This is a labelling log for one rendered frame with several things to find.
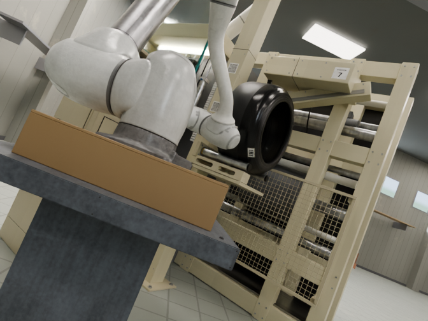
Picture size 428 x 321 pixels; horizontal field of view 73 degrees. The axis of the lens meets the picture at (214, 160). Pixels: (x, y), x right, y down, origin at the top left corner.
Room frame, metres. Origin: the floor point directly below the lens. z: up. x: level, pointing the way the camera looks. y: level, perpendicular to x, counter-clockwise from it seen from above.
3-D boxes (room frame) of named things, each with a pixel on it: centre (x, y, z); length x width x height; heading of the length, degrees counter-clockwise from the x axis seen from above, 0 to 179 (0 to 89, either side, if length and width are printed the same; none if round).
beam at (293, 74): (2.02, -0.40, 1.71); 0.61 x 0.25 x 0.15; 56
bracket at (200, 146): (1.94, 0.01, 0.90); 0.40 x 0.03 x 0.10; 146
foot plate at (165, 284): (1.97, 0.09, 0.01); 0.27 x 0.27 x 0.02; 56
